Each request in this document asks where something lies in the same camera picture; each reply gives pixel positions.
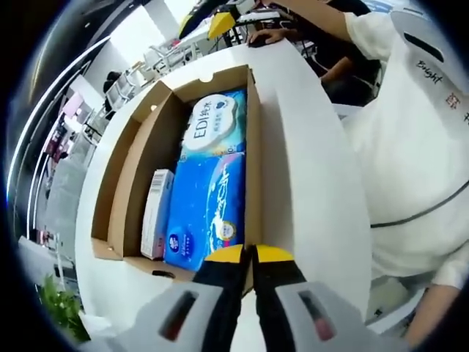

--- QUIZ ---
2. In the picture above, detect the person's white shirt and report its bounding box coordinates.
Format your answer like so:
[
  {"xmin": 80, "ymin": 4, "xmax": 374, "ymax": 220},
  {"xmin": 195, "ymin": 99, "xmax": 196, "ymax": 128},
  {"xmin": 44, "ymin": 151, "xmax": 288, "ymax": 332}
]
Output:
[{"xmin": 342, "ymin": 12, "xmax": 469, "ymax": 290}]

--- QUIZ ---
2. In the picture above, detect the blue soft tissue pack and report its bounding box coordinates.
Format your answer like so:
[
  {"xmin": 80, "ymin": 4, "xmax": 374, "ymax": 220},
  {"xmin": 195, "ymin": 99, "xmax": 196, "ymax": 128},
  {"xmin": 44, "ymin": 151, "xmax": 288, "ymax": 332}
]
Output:
[{"xmin": 163, "ymin": 152, "xmax": 247, "ymax": 272}]

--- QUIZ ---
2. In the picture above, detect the thin dark device cable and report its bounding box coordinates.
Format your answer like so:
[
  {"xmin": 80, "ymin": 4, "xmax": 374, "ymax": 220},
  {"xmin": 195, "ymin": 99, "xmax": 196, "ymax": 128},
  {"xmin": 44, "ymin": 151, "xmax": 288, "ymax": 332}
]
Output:
[{"xmin": 369, "ymin": 185, "xmax": 469, "ymax": 229}]

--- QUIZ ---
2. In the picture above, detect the ceiling light strip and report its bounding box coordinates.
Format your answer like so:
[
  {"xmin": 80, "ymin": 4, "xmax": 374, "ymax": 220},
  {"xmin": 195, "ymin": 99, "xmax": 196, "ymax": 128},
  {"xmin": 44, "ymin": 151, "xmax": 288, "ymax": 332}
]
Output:
[{"xmin": 5, "ymin": 34, "xmax": 113, "ymax": 191}]

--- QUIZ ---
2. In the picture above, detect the small white carton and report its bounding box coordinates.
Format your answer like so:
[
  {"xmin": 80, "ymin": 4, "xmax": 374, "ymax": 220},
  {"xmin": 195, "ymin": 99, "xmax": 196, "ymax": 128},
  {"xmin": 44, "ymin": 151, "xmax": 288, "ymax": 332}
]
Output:
[{"xmin": 141, "ymin": 168, "xmax": 176, "ymax": 260}]

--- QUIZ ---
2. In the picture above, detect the blue white wet wipes pack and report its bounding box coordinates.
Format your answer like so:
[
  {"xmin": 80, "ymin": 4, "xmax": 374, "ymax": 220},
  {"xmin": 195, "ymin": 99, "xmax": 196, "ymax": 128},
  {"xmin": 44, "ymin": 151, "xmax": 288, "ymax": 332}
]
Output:
[{"xmin": 179, "ymin": 89, "xmax": 248, "ymax": 157}]

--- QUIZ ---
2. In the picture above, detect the white office chair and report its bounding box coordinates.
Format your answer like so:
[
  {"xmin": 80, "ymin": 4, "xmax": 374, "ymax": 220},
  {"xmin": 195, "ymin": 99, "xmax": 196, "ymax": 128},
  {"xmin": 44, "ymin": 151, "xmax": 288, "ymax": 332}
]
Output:
[{"xmin": 109, "ymin": 69, "xmax": 139, "ymax": 111}]

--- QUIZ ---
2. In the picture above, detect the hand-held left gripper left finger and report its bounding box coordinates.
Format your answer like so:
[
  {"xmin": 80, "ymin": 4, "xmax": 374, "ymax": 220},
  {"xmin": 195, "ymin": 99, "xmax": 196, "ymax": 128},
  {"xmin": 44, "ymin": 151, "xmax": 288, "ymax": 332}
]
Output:
[{"xmin": 78, "ymin": 243, "xmax": 246, "ymax": 352}]

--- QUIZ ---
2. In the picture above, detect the brown cardboard shoe box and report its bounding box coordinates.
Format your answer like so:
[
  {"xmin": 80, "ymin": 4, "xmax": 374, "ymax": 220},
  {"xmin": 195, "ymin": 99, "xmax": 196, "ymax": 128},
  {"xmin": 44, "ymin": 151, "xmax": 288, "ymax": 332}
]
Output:
[{"xmin": 90, "ymin": 65, "xmax": 265, "ymax": 294}]

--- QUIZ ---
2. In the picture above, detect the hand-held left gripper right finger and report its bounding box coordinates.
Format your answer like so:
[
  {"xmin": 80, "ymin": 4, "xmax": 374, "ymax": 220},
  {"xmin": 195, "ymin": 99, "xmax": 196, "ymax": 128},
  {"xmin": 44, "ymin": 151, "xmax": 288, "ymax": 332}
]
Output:
[{"xmin": 251, "ymin": 244, "xmax": 411, "ymax": 352}]

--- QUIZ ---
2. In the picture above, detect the green plant in white pot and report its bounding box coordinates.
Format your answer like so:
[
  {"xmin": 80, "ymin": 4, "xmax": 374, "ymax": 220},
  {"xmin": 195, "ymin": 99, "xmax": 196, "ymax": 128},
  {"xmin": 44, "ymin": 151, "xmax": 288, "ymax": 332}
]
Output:
[{"xmin": 38, "ymin": 274, "xmax": 122, "ymax": 344}]

